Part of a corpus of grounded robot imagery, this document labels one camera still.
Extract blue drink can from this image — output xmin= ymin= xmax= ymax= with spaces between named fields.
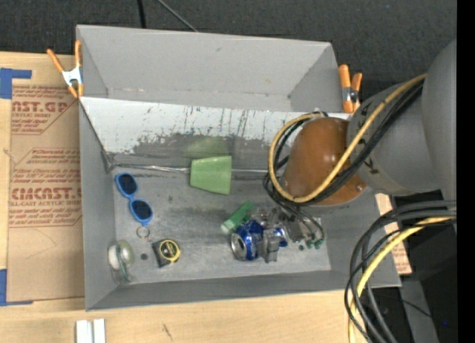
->
xmin=230 ymin=218 xmax=289 ymax=261

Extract grey metal bin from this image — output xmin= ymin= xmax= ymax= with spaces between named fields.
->
xmin=75 ymin=24 xmax=402 ymax=312

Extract blue sunglasses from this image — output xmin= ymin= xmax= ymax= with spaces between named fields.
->
xmin=114 ymin=172 xmax=154 ymax=227

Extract small green and white bottle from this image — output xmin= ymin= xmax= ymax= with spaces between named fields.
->
xmin=220 ymin=200 xmax=255 ymax=235

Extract light green cup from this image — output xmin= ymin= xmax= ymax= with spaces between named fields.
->
xmin=189 ymin=154 xmax=233 ymax=196

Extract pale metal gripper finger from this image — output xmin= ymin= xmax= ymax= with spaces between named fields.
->
xmin=261 ymin=230 xmax=281 ymax=264
xmin=257 ymin=209 xmax=278 ymax=229

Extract black and yellow tape measure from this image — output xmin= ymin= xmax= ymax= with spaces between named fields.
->
xmin=135 ymin=224 xmax=182 ymax=269

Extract brown cardboard board red print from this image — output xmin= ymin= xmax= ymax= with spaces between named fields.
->
xmin=0 ymin=50 xmax=413 ymax=306

